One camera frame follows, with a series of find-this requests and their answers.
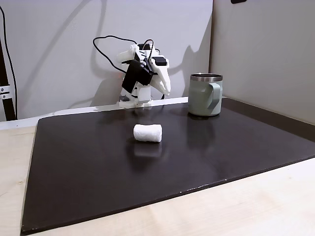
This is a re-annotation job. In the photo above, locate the white gauze roll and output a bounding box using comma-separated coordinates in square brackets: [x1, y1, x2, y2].
[133, 123, 163, 144]

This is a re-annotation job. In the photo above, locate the green mug steel rim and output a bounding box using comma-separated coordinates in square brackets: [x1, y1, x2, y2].
[188, 72, 224, 117]

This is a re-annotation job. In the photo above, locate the white board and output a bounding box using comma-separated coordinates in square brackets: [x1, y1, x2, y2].
[0, 96, 190, 130]

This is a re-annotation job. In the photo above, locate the black table mat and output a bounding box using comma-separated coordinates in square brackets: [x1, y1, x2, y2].
[20, 97, 315, 233]

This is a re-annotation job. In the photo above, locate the black stand pole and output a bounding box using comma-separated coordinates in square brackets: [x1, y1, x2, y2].
[0, 36, 17, 121]

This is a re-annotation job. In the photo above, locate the black oval camera box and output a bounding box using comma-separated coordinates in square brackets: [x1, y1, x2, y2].
[122, 59, 154, 92]

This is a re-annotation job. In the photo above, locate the black camera cable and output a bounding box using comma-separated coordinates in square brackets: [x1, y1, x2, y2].
[93, 35, 156, 74]

